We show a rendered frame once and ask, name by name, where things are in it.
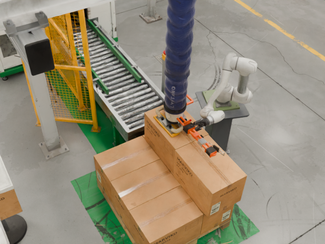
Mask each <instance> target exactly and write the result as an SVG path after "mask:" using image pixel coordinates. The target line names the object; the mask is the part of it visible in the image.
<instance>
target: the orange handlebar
mask: <svg viewBox="0 0 325 244"><path fill-rule="evenodd" d="M186 97H187V98H188V99H189V100H190V101H189V102H187V105H189V104H192V103H193V99H192V98H191V97H189V96H188V95H186ZM180 118H181V119H182V120H183V121H184V122H185V119H184V118H183V117H182V116H181V117H180ZM177 120H178V121H179V122H180V123H181V124H182V125H184V123H183V122H182V121H181V120H180V119H179V118H177ZM192 131H193V132H194V133H192V132H191V131H189V133H190V134H191V135H192V137H193V138H194V139H196V140H197V141H198V137H199V138H202V137H201V136H200V134H199V133H198V132H196V131H195V130H194V129H193V130H192ZM206 145H207V146H208V147H209V146H210V145H209V144H208V143H206ZM202 147H203V148H204V149H205V148H206V146H205V145H202ZM216 154H217V153H214V154H213V155H212V156H216Z"/></svg>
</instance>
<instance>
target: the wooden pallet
mask: <svg viewBox="0 0 325 244"><path fill-rule="evenodd" d="M97 185H98V188H99V189H100V191H101V193H102V194H103V196H104V198H105V199H106V201H107V202H108V204H109V206H110V207H111V209H112V211H113V212H114V214H115V216H116V217H117V219H118V220H119V222H120V224H121V225H122V227H123V229H124V230H125V232H126V233H127V235H128V237H129V238H130V240H131V242H132V244H137V243H136V241H135V240H134V238H133V236H132V235H131V233H130V232H129V230H128V228H127V227H126V225H125V224H124V222H123V220H122V219H121V217H120V216H119V214H118V212H117V210H116V209H115V207H114V205H113V204H112V202H111V201H110V199H109V197H108V196H107V194H106V193H105V191H104V189H103V188H102V186H101V185H100V183H99V181H98V180H97ZM230 221H231V219H229V220H227V221H225V222H223V223H222V224H220V225H218V226H216V227H215V228H213V229H211V230H209V231H207V232H206V233H204V234H202V235H200V236H199V237H197V238H195V239H193V240H191V241H190V242H188V243H186V244H197V239H199V238H201V237H203V236H205V235H206V234H208V233H210V232H212V231H213V230H215V229H217V228H219V227H220V228H221V229H222V230H223V229H224V228H226V227H228V226H229V225H230Z"/></svg>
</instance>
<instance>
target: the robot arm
mask: <svg viewBox="0 0 325 244"><path fill-rule="evenodd" d="M233 70H237V71H238V72H239V78H238V86H237V87H236V88H235V87H233V86H231V84H230V83H228V80H229V78H230V75H231V73H232V71H233ZM256 70H257V63H256V62H255V61H253V60H251V59H247V58H243V57H237V56H236V54H235V53H233V52H229V53H228V54H227V55H226V57H225V59H224V62H223V66H222V80H221V83H220V84H219V86H218V87H217V89H216V90H215V92H214V93H213V94H212V96H211V97H210V99H209V101H208V103H207V105H206V106H205V107H204V108H203V109H202V110H201V111H200V116H201V117H202V118H203V119H200V120H197V121H195V122H193V123H192V125H190V126H188V127H187V128H188V129H191V128H193V127H194V126H196V125H197V127H196V128H195V131H196V132H197V131H199V130H202V127H203V126H207V125H211V124H214V123H217V122H219V121H221V120H223V119H224V117H225V114H224V112H223V111H221V110H219V111H214V108H213V103H214V102H215V104H216V108H219V107H231V106H232V104H231V103H230V101H233V102H237V103H242V104H247V103H249V102H251V100H252V96H253V94H252V92H251V91H250V90H249V89H248V88H247V85H248V80H249V75H250V74H253V73H255V72H256Z"/></svg>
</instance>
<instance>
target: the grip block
mask: <svg viewBox="0 0 325 244"><path fill-rule="evenodd" d="M190 125H192V123H191V122H189V123H187V124H185V125H183V131H184V132H185V133H186V134H190V133H189V131H191V132H193V131H192V130H193V129H195V126H194V127H193V128H191V129H188V128H187V127H188V126H190Z"/></svg>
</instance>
